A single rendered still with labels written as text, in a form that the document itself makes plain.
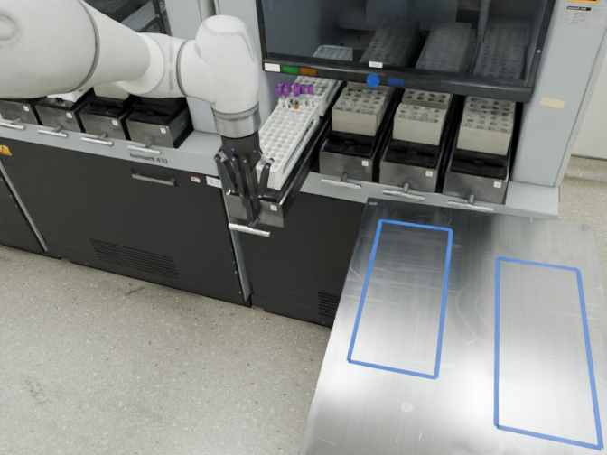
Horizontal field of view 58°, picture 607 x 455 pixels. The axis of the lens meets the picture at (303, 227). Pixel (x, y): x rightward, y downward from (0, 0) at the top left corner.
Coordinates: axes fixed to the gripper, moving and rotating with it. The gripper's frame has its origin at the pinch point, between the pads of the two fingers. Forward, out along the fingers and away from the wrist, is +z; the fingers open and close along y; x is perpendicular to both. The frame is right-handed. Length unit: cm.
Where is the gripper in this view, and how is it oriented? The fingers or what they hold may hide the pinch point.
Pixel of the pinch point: (251, 206)
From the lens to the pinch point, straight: 120.6
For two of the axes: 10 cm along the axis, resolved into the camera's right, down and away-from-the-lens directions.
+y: -9.4, -1.9, 2.8
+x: -3.3, 6.5, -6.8
